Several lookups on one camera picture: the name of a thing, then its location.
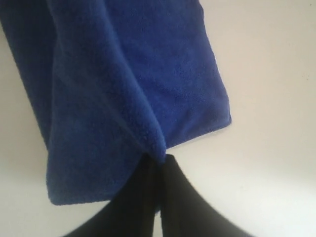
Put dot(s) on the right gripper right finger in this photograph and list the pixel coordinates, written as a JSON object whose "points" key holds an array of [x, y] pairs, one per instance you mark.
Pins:
{"points": [[184, 213]]}

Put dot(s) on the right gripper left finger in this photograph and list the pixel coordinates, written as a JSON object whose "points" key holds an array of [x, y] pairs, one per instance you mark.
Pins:
{"points": [[131, 213]]}

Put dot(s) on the blue towel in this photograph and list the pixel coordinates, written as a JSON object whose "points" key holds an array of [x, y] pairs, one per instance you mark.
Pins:
{"points": [[110, 80]]}

